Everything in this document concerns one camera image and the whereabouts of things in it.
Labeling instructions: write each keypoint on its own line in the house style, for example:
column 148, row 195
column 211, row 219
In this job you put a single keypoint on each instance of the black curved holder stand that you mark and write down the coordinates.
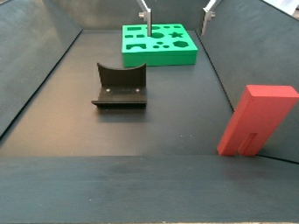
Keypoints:
column 122, row 86

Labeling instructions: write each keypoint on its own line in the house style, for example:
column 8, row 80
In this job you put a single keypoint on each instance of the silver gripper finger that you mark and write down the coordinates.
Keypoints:
column 146, row 15
column 208, row 14

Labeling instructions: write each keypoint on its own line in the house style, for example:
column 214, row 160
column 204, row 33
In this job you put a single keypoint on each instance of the red double-square peg block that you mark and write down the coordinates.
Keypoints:
column 263, row 107

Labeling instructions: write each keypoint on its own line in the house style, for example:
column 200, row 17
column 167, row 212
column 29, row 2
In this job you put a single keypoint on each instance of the green shape sorting board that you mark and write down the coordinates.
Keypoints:
column 167, row 48

